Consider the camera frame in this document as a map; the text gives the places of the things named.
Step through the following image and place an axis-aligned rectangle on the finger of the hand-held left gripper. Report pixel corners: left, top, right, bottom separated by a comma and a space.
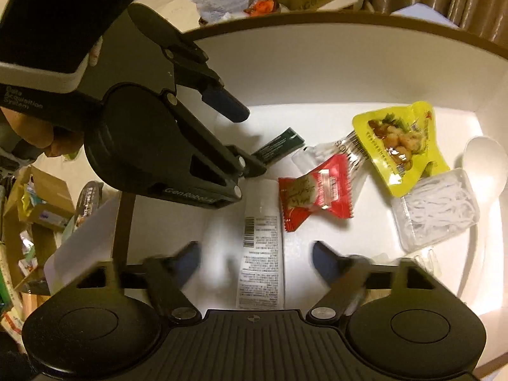
159, 93, 266, 209
129, 3, 251, 124

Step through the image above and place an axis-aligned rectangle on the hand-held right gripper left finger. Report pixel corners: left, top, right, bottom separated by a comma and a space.
75, 241, 201, 320

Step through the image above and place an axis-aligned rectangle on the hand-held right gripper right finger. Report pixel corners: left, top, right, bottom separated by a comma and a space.
310, 240, 437, 320

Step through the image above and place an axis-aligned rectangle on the dark green sachet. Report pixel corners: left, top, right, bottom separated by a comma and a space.
251, 127, 305, 165

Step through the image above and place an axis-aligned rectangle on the white cream tube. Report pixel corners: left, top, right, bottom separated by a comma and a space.
236, 178, 285, 310

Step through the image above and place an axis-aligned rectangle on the red candy packet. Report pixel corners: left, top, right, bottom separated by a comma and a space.
278, 154, 355, 233

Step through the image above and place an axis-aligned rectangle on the brown cardboard storage box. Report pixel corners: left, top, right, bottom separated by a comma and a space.
111, 12, 508, 381

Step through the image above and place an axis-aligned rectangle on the yellow snack packet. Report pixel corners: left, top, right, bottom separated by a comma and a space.
352, 100, 451, 198

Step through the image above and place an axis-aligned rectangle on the white plastic spoon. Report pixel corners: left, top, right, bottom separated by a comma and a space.
456, 136, 506, 300

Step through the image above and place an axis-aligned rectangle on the person's left hand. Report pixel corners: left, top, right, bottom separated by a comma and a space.
0, 107, 86, 159

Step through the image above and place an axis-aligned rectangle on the dark round snack jar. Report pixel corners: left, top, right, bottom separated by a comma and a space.
77, 180, 106, 227

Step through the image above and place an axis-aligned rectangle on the open cardboard box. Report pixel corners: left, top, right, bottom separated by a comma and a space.
4, 166, 76, 231

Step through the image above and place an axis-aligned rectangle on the bowl with orange food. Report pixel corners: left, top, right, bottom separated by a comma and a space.
244, 0, 280, 17

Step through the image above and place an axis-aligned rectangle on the clear cotton swab pack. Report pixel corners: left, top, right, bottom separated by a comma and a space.
291, 129, 374, 191

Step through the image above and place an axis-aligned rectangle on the white box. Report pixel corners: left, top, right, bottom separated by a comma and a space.
43, 194, 122, 296

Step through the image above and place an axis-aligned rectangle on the clear floss pick box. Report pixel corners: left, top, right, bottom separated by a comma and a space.
391, 168, 481, 252

